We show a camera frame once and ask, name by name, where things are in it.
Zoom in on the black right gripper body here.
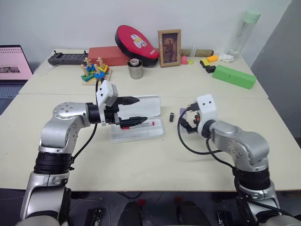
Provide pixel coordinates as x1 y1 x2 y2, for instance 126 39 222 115
187 110 201 129

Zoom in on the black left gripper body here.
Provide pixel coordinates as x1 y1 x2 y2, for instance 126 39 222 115
104 103 122 126

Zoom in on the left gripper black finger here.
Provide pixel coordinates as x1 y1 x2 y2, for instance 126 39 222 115
119 116 149 129
117 96 141 106

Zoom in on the red marker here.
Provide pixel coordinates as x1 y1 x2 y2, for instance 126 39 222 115
120 121 156 130

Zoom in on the white plastic pencil case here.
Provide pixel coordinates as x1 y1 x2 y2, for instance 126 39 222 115
109 94 165 144

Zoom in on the steel cup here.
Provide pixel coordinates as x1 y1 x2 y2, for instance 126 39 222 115
127 58 144 80

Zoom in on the colourful wooden stacking toy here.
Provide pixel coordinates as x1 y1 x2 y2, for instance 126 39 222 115
80 56 113 87

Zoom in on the red rectangular block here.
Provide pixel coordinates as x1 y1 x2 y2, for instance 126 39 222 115
88 46 129 67

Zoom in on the long green box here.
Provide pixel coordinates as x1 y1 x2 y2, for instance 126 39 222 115
212 65 257 90

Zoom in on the red and black punch pad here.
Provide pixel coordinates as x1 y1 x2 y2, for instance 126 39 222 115
114 24 161 68

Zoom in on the brown rolled stick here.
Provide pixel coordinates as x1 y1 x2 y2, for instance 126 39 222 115
180 48 214 57

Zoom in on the crumpled white tissue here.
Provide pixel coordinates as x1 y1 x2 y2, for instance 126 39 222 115
218 53 236 63

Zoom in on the black handheld controller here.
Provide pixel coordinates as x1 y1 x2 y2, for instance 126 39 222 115
48 50 89 66

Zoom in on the clear bottle with green lid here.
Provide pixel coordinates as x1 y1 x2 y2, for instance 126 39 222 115
226 9 262 57

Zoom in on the open laptop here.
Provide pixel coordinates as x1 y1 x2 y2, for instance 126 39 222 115
0 45 34 116

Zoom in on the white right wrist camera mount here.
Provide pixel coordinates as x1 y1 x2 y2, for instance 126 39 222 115
196 94 218 135

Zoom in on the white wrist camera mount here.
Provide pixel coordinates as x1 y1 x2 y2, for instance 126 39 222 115
95 79 119 127
196 94 218 135

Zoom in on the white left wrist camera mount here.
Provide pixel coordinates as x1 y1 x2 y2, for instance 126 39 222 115
95 79 119 127

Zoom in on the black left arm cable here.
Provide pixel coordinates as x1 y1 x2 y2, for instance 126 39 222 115
70 80 100 165

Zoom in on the wooden picture frame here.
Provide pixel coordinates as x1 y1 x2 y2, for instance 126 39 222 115
157 29 182 68

